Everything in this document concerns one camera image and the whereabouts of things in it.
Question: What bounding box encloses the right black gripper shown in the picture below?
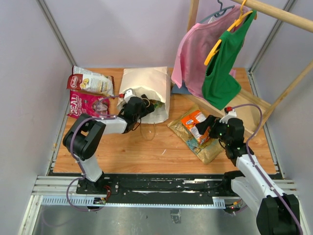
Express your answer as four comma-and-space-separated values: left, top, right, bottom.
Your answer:
195, 115, 231, 145

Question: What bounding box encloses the orange Fox's candy packet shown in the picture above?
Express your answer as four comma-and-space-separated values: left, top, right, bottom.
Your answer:
180, 110, 209, 145

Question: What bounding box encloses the green snack packet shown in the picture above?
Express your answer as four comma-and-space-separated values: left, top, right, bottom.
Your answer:
151, 100, 164, 110

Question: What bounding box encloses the tan salt vinegar chips bag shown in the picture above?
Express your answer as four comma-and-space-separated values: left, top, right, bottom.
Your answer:
167, 104, 223, 164

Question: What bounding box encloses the brown paper bag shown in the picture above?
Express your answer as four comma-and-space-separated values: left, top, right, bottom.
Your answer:
119, 67, 171, 127

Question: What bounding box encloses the magenta crisps bag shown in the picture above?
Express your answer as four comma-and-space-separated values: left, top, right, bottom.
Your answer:
68, 91, 110, 119

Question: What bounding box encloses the red white chips bag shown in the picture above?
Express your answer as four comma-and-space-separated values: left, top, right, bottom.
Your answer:
67, 66, 114, 96

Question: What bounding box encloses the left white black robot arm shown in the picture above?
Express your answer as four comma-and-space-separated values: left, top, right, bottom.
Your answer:
63, 95, 155, 194

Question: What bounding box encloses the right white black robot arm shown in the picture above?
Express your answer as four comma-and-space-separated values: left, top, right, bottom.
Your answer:
195, 115, 303, 235

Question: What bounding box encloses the green tank top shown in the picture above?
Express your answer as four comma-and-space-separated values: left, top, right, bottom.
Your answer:
201, 10, 257, 110

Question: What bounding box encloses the blue cloth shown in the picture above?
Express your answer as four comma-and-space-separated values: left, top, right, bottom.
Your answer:
171, 82, 191, 95

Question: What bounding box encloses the wooden clothes rack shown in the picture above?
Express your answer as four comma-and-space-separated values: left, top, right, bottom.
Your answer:
168, 0, 313, 140

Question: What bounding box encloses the pink t-shirt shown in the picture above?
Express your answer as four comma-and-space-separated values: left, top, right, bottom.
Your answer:
171, 5, 249, 98

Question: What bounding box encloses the yellow hanger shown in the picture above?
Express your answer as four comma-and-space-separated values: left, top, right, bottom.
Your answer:
204, 0, 254, 66

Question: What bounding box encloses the grey blue hanger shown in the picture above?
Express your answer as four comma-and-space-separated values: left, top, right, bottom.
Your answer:
199, 0, 235, 24

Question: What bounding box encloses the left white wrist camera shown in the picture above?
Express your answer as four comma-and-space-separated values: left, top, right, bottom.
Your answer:
119, 89, 135, 103

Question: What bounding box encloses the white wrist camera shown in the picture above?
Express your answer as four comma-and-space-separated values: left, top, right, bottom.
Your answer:
219, 106, 237, 124
119, 89, 135, 103

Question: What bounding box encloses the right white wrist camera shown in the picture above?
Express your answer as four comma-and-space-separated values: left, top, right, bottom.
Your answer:
219, 106, 237, 124

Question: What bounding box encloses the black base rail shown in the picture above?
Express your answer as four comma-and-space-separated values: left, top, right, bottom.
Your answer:
76, 173, 238, 207

